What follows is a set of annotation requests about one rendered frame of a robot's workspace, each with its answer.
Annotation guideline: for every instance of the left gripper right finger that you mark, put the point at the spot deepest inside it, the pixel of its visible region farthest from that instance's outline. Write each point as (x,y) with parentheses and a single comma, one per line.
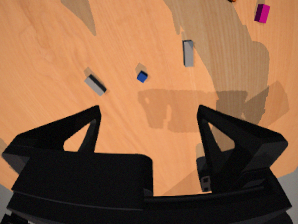
(256,147)

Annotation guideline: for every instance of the magenta rod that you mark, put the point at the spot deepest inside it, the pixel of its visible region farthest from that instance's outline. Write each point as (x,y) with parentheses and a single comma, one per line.
(262,13)

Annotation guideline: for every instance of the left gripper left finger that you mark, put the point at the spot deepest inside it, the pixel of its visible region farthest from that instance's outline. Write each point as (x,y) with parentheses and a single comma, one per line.
(53,135)

